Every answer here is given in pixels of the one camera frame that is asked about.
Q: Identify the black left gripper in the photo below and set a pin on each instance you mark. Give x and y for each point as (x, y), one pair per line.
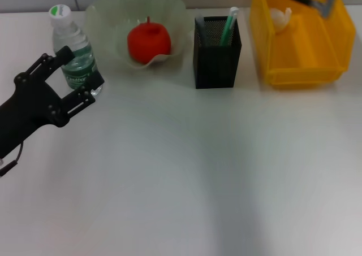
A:
(25, 114)

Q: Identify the clear bottle with green label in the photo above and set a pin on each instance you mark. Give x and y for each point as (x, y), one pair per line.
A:
(75, 55)

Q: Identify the red-orange toy fruit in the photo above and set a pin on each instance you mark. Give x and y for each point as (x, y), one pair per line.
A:
(148, 41)

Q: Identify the grey glitter pen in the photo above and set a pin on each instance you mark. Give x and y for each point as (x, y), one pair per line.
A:
(203, 30)

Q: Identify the mint green pen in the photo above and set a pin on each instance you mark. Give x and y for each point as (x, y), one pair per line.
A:
(227, 30)

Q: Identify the translucent green fruit plate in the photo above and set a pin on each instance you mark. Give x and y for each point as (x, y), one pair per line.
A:
(113, 41)

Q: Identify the black mesh pen holder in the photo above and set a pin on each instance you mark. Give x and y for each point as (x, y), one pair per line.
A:
(215, 61)

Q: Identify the yellow plastic bin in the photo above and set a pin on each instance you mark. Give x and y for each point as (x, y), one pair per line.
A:
(311, 55)

